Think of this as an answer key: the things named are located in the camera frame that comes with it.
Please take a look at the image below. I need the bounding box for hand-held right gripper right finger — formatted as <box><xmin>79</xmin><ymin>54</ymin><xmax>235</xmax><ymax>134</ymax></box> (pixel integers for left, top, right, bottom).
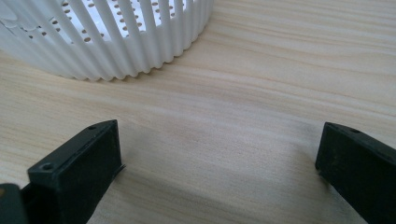
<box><xmin>314</xmin><ymin>121</ymin><xmax>396</xmax><ymax>224</ymax></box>

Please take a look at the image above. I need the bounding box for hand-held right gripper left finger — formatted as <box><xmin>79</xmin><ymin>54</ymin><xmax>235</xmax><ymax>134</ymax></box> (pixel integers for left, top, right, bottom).
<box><xmin>20</xmin><ymin>119</ymin><xmax>126</xmax><ymax>224</ymax></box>

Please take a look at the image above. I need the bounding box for white plastic basket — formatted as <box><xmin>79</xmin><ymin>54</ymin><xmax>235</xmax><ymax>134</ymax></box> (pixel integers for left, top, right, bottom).
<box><xmin>0</xmin><ymin>0</ymin><xmax>216</xmax><ymax>83</ymax></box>

